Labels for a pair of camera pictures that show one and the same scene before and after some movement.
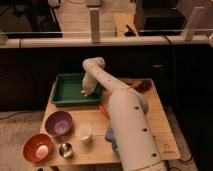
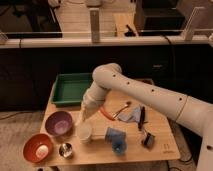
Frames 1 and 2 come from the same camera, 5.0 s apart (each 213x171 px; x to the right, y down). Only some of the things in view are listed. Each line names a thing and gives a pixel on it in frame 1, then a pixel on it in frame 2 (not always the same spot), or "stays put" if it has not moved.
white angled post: (188, 32) stays put
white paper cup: (85, 133) stays put
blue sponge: (110, 135) stays put
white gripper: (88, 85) → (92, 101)
